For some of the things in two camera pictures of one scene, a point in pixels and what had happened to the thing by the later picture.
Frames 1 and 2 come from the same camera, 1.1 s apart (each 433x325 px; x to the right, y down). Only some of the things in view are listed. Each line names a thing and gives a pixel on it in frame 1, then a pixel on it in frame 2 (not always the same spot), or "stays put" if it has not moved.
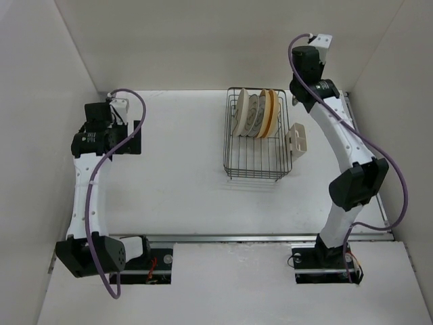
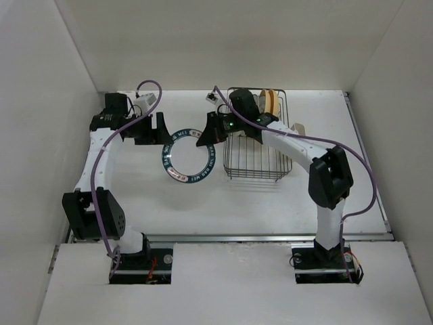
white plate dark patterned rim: x=262 y=104 -> x=185 y=162
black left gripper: x=130 y=147 -> x=153 y=136
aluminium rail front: x=245 y=237 stays put
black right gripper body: x=321 y=66 -> x=232 y=122
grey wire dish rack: x=254 y=157 stays put
